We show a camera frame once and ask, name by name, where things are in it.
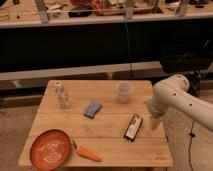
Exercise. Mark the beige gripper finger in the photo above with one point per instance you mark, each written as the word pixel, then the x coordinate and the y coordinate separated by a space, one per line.
pixel 154 122

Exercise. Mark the translucent white cup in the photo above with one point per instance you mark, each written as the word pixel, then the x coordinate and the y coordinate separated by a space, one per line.
pixel 124 89

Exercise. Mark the wooden table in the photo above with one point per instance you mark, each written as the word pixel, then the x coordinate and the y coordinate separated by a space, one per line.
pixel 103 134

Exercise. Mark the blue sponge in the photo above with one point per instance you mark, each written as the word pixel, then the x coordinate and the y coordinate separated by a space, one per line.
pixel 92 109

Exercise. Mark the black bin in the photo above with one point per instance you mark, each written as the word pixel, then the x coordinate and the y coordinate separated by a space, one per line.
pixel 184 57

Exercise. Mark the orange toy carrot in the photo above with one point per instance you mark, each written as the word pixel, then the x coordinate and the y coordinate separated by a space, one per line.
pixel 86 153

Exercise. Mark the small white bottle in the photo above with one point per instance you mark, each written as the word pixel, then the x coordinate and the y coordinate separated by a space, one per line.
pixel 62 95

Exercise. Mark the orange plate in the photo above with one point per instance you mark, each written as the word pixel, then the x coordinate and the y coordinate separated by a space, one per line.
pixel 50 150

